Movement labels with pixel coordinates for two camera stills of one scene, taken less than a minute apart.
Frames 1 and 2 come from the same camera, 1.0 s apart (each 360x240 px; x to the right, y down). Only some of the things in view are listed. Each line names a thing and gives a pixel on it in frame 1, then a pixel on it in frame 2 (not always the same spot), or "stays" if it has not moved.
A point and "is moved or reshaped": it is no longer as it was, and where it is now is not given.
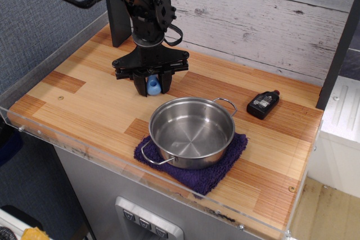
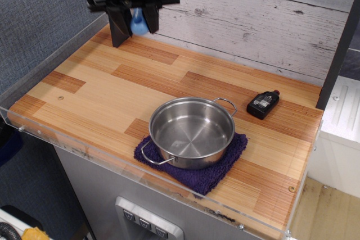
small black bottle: [260, 106] stays
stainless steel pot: [190, 133] stays
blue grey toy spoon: [153, 85] is moved or reshaped
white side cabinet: [335, 159] stays
